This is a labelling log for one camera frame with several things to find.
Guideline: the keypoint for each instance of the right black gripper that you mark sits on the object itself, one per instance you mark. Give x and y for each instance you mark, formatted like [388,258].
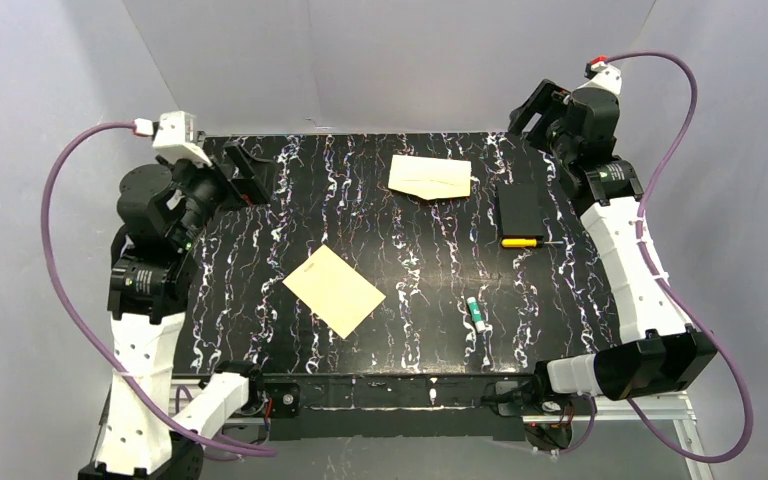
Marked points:
[544,115]

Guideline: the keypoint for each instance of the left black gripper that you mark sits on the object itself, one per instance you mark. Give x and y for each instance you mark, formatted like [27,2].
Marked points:
[230,181]

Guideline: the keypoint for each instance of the cream envelope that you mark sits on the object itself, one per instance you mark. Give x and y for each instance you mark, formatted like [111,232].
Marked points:
[430,178]

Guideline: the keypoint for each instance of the cream paper letter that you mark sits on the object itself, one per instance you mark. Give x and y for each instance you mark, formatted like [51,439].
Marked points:
[334,291]

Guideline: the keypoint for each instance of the green white glue stick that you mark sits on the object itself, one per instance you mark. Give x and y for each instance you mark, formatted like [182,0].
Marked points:
[476,315]

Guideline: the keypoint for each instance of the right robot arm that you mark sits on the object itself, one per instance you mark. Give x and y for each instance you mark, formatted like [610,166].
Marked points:
[660,350]

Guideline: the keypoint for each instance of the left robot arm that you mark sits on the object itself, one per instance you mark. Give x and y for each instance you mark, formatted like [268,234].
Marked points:
[164,207]

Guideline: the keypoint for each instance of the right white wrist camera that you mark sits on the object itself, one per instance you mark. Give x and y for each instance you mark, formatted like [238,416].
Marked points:
[601,75]

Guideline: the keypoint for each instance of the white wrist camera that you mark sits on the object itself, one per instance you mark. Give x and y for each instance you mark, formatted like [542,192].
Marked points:
[601,75]
[174,137]

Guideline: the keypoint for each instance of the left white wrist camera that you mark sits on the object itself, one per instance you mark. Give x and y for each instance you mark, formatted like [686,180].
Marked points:
[174,137]

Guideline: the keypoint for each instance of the yellow handled screwdriver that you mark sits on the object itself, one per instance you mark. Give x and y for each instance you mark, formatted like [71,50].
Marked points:
[517,243]

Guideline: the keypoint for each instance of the aluminium table frame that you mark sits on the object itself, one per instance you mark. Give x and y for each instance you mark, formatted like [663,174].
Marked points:
[543,427]

